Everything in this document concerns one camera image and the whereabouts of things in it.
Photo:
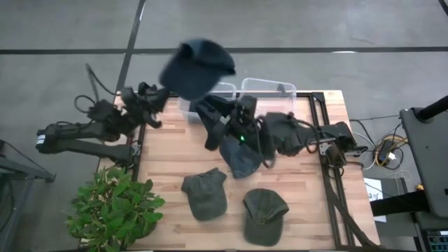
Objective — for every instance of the black cart base bar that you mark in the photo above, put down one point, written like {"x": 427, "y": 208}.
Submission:
{"x": 399, "y": 204}

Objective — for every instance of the black device with blue lights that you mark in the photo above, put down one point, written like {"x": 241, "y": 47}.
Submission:
{"x": 437, "y": 241}

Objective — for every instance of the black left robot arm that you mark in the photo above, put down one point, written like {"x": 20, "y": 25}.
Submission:
{"x": 77, "y": 140}

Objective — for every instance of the clear plastic bin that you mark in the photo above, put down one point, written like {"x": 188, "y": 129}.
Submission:
{"x": 273, "y": 94}
{"x": 187, "y": 112}

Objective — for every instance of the grey metal stand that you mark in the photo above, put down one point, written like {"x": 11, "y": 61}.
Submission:
{"x": 21, "y": 168}

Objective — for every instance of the dark green baseball cap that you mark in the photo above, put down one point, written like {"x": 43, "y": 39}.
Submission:
{"x": 206, "y": 196}
{"x": 262, "y": 217}

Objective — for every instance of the white paper sheet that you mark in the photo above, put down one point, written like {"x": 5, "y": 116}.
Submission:
{"x": 372, "y": 189}

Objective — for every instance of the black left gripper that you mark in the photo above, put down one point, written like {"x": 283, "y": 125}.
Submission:
{"x": 140, "y": 105}

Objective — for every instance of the black stand pole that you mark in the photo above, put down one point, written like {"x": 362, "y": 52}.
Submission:
{"x": 434, "y": 108}

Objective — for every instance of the green potted plant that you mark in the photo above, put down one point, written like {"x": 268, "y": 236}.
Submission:
{"x": 112, "y": 210}

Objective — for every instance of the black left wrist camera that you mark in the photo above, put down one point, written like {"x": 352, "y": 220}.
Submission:
{"x": 147, "y": 88}

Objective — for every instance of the navy blue baseball cap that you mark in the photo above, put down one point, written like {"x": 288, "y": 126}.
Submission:
{"x": 196, "y": 70}
{"x": 241, "y": 161}

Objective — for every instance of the grey metal corner bracket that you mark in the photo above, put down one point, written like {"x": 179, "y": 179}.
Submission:
{"x": 324, "y": 149}

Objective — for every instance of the black diagonal frame strut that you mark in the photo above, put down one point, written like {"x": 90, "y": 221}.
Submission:
{"x": 350, "y": 224}

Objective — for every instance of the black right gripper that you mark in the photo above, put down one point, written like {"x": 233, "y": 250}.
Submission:
{"x": 243, "y": 122}

